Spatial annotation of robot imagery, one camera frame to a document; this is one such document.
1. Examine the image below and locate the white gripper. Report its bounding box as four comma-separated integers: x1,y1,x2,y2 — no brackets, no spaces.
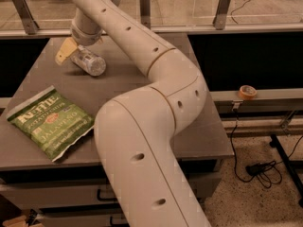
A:
55,9,102,64

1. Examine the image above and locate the clear plastic water bottle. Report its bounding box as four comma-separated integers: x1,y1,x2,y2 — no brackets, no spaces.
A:
71,46,106,77

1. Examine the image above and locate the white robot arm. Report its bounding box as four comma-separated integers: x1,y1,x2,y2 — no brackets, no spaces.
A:
71,0,211,227

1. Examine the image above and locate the green Kettle chips bag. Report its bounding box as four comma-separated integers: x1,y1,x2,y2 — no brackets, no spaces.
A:
7,86,95,162

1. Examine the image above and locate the lower grey drawer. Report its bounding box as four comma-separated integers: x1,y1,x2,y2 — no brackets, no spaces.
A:
37,202,206,227

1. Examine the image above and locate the grey drawer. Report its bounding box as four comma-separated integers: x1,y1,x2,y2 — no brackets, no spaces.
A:
0,172,222,210
37,202,206,227

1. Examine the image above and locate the orange tape roll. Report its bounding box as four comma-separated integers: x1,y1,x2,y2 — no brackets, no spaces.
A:
239,85,257,100

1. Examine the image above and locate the upper grey drawer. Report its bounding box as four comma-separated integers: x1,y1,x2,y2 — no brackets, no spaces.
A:
0,172,222,210

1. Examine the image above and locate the left metal glass bracket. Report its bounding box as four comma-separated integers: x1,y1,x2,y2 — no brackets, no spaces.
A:
12,0,39,35

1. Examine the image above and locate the metal glass bracket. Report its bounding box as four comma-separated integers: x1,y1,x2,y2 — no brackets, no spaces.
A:
213,0,231,30
12,0,39,35
139,0,151,28

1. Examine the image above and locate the middle metal glass bracket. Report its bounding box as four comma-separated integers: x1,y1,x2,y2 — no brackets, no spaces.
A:
139,0,151,28

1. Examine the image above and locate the right metal glass bracket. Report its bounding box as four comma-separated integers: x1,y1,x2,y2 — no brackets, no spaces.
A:
213,0,231,30

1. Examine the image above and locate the black power cable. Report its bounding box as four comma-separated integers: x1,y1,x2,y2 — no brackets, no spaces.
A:
229,111,303,189

